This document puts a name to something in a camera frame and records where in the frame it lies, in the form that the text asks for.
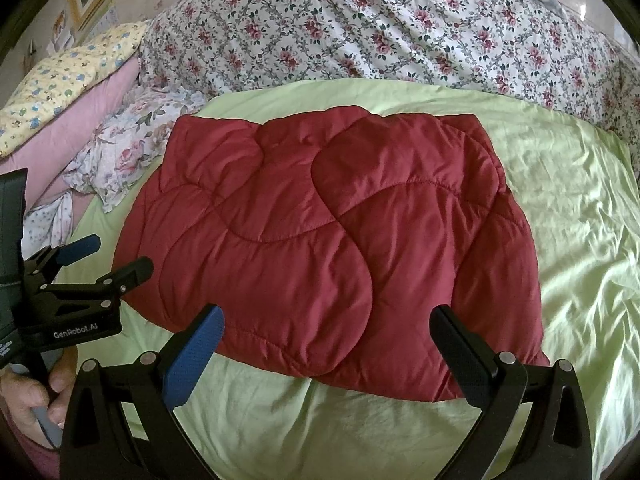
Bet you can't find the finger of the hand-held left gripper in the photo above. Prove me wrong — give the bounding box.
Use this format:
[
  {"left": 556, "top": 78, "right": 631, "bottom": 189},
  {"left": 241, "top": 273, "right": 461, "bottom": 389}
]
[
  {"left": 24, "top": 233, "right": 102, "bottom": 281},
  {"left": 39, "top": 256, "right": 154, "bottom": 311}
]

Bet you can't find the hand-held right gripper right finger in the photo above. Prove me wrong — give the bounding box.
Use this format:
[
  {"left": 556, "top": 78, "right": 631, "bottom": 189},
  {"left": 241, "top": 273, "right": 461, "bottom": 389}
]
[{"left": 429, "top": 305, "right": 593, "bottom": 480}]

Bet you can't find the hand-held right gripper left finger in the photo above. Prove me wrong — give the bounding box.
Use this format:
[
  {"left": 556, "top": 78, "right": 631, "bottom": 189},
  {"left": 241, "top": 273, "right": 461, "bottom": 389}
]
[{"left": 59, "top": 304, "right": 226, "bottom": 480}]

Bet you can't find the red puffer jacket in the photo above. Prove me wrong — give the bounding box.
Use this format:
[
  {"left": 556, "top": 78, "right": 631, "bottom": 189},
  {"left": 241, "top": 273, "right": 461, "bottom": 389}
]
[{"left": 111, "top": 105, "right": 551, "bottom": 403}]

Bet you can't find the person's left hand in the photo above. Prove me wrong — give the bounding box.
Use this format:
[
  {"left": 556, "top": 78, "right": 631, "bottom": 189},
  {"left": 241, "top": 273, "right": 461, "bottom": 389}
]
[{"left": 0, "top": 341, "right": 79, "bottom": 442}]

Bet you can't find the white dotted cloth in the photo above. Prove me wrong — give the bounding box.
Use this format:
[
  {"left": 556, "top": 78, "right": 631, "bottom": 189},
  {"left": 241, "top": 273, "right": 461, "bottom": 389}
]
[{"left": 22, "top": 192, "right": 77, "bottom": 258}]

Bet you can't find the ruffled floral pillow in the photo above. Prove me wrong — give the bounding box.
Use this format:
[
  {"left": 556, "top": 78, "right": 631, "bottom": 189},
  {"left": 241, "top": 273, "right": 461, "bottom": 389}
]
[{"left": 62, "top": 85, "right": 215, "bottom": 214}]

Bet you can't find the pink pillow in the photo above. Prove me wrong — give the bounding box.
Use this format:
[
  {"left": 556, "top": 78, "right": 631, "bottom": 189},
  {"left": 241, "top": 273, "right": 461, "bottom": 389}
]
[{"left": 0, "top": 57, "right": 146, "bottom": 211}]

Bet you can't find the light green bedsheet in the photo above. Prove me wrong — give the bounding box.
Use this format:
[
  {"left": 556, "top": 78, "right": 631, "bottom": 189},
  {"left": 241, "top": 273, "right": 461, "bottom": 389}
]
[{"left": 47, "top": 77, "right": 640, "bottom": 480}]

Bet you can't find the yellow printed pillow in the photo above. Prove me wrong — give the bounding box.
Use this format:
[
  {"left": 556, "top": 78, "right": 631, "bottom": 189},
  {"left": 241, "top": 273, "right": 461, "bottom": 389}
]
[{"left": 0, "top": 20, "right": 152, "bottom": 158}]

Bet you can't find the rose print floral duvet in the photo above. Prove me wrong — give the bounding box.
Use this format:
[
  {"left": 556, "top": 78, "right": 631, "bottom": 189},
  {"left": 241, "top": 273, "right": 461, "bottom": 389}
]
[{"left": 137, "top": 0, "right": 640, "bottom": 173}]

